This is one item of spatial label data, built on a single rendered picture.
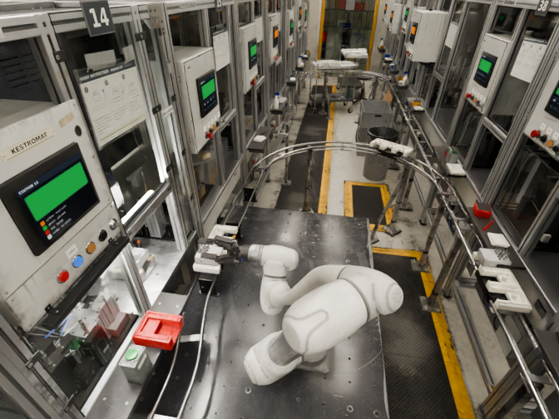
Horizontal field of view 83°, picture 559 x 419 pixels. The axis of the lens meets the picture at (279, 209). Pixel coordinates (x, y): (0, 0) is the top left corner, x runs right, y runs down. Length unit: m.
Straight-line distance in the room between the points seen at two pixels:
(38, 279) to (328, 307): 0.74
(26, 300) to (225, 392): 0.88
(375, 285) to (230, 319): 1.03
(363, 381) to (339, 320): 0.83
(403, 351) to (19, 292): 2.22
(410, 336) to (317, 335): 1.90
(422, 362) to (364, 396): 1.05
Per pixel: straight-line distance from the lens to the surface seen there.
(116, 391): 1.42
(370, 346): 1.71
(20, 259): 0.98
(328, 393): 1.56
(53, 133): 1.01
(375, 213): 3.70
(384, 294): 0.86
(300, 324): 0.79
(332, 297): 0.81
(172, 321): 1.45
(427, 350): 2.63
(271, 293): 1.33
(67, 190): 1.02
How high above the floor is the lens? 2.09
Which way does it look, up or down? 35 degrees down
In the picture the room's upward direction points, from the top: straight up
